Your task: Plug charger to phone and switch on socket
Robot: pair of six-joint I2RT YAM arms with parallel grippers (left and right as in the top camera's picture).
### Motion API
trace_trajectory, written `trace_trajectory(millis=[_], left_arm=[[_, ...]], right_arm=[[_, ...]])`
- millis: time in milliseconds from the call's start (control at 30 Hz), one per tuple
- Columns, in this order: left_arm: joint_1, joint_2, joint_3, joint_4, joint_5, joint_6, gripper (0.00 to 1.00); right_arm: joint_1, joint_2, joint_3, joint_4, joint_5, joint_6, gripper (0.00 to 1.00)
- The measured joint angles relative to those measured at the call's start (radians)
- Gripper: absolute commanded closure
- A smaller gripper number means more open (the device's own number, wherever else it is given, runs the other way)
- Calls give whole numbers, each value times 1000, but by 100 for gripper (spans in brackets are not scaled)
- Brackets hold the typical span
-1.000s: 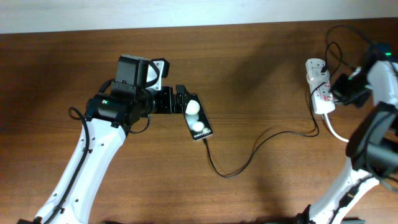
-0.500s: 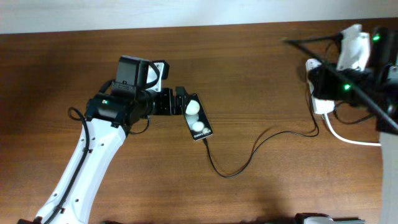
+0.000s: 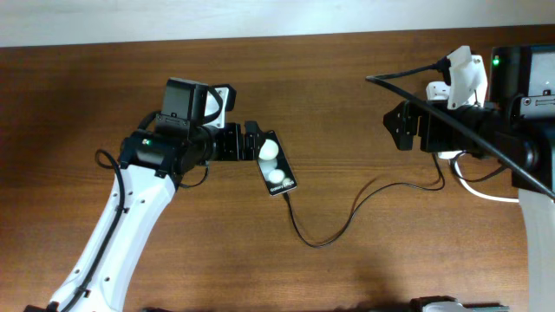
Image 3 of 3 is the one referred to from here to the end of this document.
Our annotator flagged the thin black charging cable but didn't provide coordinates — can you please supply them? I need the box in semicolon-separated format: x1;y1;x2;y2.
281;152;508;250

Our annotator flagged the black Galaxy flip smartphone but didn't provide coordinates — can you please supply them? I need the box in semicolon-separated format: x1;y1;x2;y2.
257;131;297;196

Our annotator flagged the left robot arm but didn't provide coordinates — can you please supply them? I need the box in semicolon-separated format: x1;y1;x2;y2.
45;78;264;311

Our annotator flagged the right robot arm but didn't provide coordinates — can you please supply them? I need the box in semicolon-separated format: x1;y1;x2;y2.
367;44;554;311

